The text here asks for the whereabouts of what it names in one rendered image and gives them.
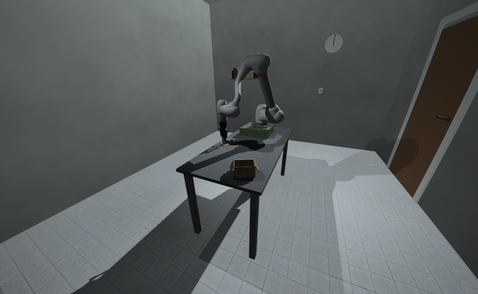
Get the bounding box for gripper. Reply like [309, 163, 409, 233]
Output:
[219, 121, 228, 144]

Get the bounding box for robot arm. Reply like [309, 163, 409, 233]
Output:
[217, 53, 284, 128]

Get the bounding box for open brown cardboard box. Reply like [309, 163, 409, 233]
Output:
[230, 159, 259, 178]

